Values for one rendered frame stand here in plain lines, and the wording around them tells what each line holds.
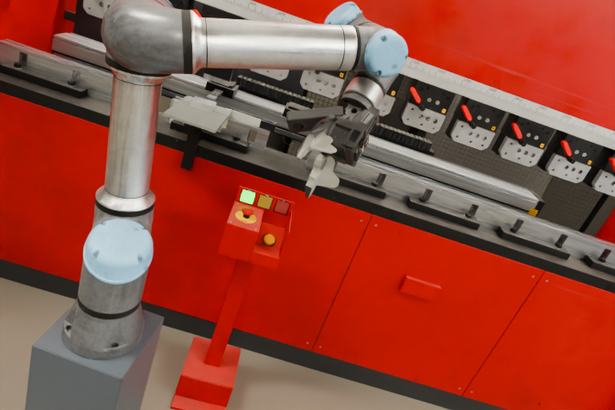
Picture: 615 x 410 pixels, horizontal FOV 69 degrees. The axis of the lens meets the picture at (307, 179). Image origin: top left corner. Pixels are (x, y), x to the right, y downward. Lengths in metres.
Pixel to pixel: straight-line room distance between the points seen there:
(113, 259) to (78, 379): 0.26
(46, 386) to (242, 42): 0.75
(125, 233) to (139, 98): 0.25
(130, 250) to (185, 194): 0.92
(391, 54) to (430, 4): 0.91
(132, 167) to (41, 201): 1.14
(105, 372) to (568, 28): 1.68
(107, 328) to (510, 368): 1.79
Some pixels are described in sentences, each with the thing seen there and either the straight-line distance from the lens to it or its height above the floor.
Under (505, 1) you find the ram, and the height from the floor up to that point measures 1.67.
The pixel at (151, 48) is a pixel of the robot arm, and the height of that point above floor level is 1.36.
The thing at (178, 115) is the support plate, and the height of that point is 1.00.
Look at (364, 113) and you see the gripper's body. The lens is 0.88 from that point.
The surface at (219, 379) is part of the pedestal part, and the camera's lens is 1.86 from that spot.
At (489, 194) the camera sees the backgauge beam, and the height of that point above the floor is 0.93.
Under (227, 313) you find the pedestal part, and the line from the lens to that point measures 1.71.
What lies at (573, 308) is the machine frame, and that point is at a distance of 2.19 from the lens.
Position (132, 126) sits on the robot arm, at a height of 1.19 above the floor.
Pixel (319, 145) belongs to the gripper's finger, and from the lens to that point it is 0.79.
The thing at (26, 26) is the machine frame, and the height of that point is 0.98.
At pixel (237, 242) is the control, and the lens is 1.46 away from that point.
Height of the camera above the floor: 1.52
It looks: 23 degrees down
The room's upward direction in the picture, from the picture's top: 20 degrees clockwise
